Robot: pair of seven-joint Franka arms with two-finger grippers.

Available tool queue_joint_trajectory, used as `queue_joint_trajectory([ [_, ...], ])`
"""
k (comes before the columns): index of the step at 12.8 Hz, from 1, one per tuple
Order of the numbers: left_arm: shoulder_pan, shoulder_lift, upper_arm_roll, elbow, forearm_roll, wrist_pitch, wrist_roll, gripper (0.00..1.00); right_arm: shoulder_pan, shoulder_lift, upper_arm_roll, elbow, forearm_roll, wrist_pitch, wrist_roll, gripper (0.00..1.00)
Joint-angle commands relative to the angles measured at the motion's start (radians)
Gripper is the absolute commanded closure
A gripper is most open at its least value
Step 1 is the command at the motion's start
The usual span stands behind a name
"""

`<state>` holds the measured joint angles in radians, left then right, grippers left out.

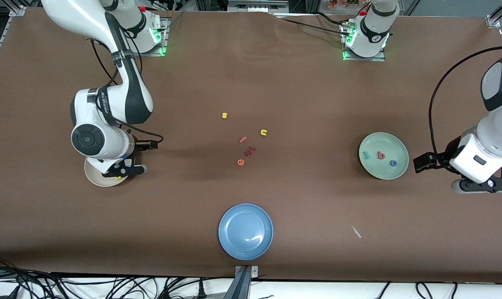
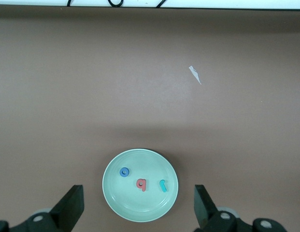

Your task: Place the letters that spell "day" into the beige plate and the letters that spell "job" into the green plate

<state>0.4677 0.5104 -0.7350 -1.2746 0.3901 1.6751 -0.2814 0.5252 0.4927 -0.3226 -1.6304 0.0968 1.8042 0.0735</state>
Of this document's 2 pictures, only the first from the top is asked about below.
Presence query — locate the light green plate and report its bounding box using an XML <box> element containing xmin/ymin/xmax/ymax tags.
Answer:
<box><xmin>358</xmin><ymin>132</ymin><xmax>410</xmax><ymax>180</ymax></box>

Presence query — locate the beige brown plate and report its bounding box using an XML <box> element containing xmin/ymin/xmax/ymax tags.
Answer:
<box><xmin>84</xmin><ymin>156</ymin><xmax>130</xmax><ymax>188</ymax></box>

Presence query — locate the brown table cover sheet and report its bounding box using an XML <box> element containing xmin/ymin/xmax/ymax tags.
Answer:
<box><xmin>0</xmin><ymin>7</ymin><xmax>502</xmax><ymax>284</ymax></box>

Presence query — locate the blue plate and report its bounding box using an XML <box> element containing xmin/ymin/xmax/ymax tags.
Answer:
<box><xmin>218</xmin><ymin>203</ymin><xmax>274</xmax><ymax>261</ymax></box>

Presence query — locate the grey power strip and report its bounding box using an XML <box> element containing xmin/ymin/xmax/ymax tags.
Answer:
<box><xmin>227</xmin><ymin>0</ymin><xmax>290</xmax><ymax>13</ymax></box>

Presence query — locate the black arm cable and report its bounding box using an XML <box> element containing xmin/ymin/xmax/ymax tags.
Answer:
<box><xmin>90</xmin><ymin>38</ymin><xmax>164</xmax><ymax>145</ymax></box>
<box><xmin>428</xmin><ymin>46</ymin><xmax>502</xmax><ymax>156</ymax></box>

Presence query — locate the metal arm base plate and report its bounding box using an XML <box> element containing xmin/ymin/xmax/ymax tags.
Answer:
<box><xmin>342</xmin><ymin>23</ymin><xmax>386</xmax><ymax>62</ymax></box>
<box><xmin>133</xmin><ymin>17</ymin><xmax>169</xmax><ymax>57</ymax></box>

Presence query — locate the aluminium frame profile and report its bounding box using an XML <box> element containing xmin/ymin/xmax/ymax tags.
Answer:
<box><xmin>0</xmin><ymin>5</ymin><xmax>27</xmax><ymax>83</ymax></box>
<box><xmin>486</xmin><ymin>0</ymin><xmax>502</xmax><ymax>28</ymax></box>

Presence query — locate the black base cable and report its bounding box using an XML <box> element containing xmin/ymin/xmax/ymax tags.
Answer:
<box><xmin>313</xmin><ymin>12</ymin><xmax>350</xmax><ymax>27</ymax></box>
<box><xmin>282</xmin><ymin>18</ymin><xmax>345</xmax><ymax>35</ymax></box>

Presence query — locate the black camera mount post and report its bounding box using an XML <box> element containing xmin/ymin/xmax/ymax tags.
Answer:
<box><xmin>224</xmin><ymin>265</ymin><xmax>260</xmax><ymax>299</ymax></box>

